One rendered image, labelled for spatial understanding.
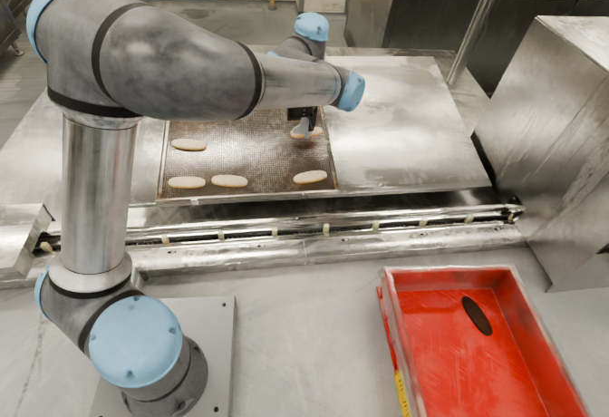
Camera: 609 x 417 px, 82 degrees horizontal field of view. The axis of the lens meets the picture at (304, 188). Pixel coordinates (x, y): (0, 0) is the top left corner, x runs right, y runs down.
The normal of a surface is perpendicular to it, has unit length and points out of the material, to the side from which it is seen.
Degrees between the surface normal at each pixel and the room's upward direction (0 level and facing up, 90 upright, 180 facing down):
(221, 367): 1
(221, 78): 65
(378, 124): 10
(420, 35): 90
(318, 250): 0
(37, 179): 0
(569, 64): 90
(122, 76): 73
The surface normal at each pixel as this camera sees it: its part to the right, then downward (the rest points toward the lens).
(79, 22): -0.32, -0.15
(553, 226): -0.99, 0.05
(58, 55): -0.44, 0.29
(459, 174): 0.09, -0.52
